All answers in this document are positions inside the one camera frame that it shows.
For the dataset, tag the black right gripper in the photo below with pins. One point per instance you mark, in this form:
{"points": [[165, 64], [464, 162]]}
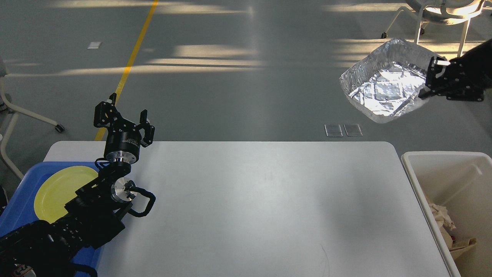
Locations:
{"points": [[460, 79]]}

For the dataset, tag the wooden board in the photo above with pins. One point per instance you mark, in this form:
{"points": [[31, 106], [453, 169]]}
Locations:
{"points": [[455, 247]]}

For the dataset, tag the white office chair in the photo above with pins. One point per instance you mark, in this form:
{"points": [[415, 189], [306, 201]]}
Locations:
{"points": [[439, 12]]}

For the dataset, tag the white chair base left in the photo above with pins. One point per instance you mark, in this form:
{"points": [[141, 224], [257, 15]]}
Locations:
{"points": [[15, 110]]}

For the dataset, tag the blue plastic tray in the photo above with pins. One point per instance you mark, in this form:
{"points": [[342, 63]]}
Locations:
{"points": [[19, 207]]}

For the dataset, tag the aluminium foil tray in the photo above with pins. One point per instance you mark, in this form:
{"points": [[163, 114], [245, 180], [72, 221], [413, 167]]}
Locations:
{"points": [[385, 85]]}

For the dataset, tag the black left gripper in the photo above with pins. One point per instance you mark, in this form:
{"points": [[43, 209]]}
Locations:
{"points": [[124, 139]]}

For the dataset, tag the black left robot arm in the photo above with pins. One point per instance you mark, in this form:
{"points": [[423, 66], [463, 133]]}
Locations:
{"points": [[94, 216]]}

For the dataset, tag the yellow plastic plate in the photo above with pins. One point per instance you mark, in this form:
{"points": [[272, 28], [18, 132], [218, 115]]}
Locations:
{"points": [[59, 189]]}

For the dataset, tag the brown paper ball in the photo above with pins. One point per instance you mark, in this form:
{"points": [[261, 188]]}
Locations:
{"points": [[441, 217]]}

